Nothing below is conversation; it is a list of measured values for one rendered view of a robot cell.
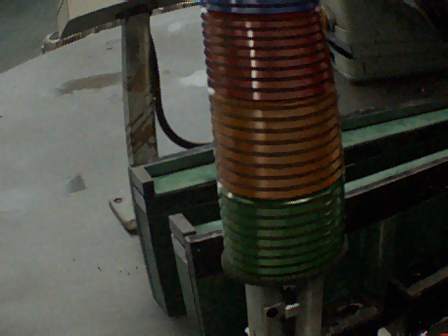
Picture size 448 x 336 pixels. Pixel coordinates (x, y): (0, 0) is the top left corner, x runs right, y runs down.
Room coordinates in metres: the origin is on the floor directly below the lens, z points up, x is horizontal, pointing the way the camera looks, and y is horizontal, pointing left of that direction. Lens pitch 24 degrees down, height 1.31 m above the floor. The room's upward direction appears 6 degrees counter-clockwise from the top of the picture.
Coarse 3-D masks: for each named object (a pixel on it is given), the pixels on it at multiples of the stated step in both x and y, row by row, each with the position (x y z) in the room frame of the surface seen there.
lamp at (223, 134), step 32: (224, 96) 0.50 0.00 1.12; (320, 96) 0.50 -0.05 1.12; (224, 128) 0.50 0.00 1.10; (256, 128) 0.49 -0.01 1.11; (288, 128) 0.49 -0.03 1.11; (320, 128) 0.49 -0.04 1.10; (224, 160) 0.50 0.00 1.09; (256, 160) 0.49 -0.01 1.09; (288, 160) 0.49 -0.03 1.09; (320, 160) 0.49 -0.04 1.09; (256, 192) 0.49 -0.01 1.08; (288, 192) 0.49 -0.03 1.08
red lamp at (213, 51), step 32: (224, 32) 0.50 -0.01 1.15; (256, 32) 0.49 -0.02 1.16; (288, 32) 0.49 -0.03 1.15; (320, 32) 0.50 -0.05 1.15; (224, 64) 0.50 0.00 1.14; (256, 64) 0.49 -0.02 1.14; (288, 64) 0.49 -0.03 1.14; (320, 64) 0.50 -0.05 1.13; (256, 96) 0.49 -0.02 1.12; (288, 96) 0.49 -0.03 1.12
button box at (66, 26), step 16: (64, 0) 1.02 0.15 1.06; (80, 0) 1.01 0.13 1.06; (96, 0) 1.01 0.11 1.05; (112, 0) 1.01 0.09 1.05; (128, 0) 1.02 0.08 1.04; (144, 0) 1.03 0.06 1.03; (160, 0) 1.05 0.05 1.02; (176, 0) 1.08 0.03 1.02; (192, 0) 1.10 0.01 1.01; (64, 16) 1.02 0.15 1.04; (80, 16) 1.00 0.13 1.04; (96, 16) 1.02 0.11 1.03; (112, 16) 1.05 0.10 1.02; (64, 32) 1.03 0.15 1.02
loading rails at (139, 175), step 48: (384, 144) 0.91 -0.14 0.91; (432, 144) 0.93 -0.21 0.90; (144, 192) 0.84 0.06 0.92; (192, 192) 0.85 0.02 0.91; (384, 192) 0.79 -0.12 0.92; (432, 192) 0.81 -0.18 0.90; (144, 240) 0.86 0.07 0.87; (192, 240) 0.74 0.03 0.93; (384, 240) 0.79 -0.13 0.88; (432, 240) 0.81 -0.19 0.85; (192, 288) 0.75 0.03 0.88; (240, 288) 0.75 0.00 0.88; (336, 288) 0.78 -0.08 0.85; (384, 288) 0.79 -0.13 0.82
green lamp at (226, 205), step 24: (336, 192) 0.50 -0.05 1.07; (240, 216) 0.50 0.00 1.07; (264, 216) 0.49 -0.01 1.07; (288, 216) 0.49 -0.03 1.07; (312, 216) 0.49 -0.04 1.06; (336, 216) 0.50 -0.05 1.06; (240, 240) 0.50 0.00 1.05; (264, 240) 0.49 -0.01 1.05; (288, 240) 0.49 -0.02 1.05; (312, 240) 0.49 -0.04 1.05; (336, 240) 0.50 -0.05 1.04; (240, 264) 0.50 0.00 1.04; (264, 264) 0.49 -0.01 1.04; (288, 264) 0.49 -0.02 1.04; (312, 264) 0.49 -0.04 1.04
